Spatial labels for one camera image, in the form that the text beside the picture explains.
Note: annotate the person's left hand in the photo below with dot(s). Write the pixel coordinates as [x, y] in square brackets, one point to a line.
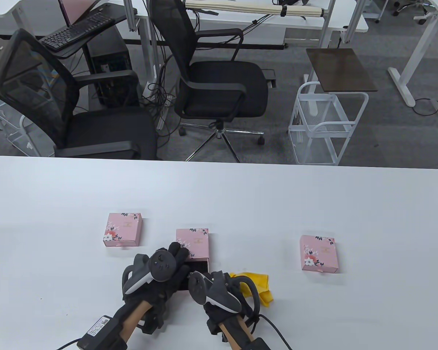
[168, 288]

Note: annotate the person's right hand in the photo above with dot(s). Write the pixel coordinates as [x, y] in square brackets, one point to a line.
[241, 302]

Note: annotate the grey handheld controller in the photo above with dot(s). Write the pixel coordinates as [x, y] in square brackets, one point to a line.
[162, 266]
[219, 293]

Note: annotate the yellow cloth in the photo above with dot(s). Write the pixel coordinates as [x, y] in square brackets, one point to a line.
[261, 280]

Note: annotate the pink floral jewelry box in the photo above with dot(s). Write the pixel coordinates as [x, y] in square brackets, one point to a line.
[195, 244]
[123, 229]

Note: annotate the pink floral box sleeve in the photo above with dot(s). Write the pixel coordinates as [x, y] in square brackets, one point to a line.
[319, 253]

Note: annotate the person's right forearm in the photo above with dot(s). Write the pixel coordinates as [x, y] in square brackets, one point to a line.
[235, 333]

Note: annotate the black forearm sensor box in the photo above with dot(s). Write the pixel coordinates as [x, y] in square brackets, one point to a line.
[261, 344]
[100, 333]

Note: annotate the person's left forearm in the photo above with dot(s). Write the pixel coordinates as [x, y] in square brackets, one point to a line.
[135, 319]

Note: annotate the black mesh office chair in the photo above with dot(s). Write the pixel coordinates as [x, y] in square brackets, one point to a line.
[106, 135]

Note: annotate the black office chair chrome base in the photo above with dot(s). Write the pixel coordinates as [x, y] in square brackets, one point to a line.
[219, 84]

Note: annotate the black computer tower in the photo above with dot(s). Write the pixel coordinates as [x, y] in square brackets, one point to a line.
[109, 65]

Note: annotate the dark wooden board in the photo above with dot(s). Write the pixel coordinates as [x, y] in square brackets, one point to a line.
[341, 69]

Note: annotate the black keyboard tray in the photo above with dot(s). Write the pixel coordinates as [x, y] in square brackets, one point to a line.
[95, 37]

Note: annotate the black keyboard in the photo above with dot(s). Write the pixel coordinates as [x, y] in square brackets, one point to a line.
[73, 32]

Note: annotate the white desk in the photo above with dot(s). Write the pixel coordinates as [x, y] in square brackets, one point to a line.
[306, 22]
[423, 40]
[33, 14]

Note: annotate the distant chair base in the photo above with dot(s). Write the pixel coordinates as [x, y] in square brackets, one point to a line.
[408, 5]

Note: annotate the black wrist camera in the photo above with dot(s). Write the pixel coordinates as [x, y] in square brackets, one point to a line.
[151, 322]

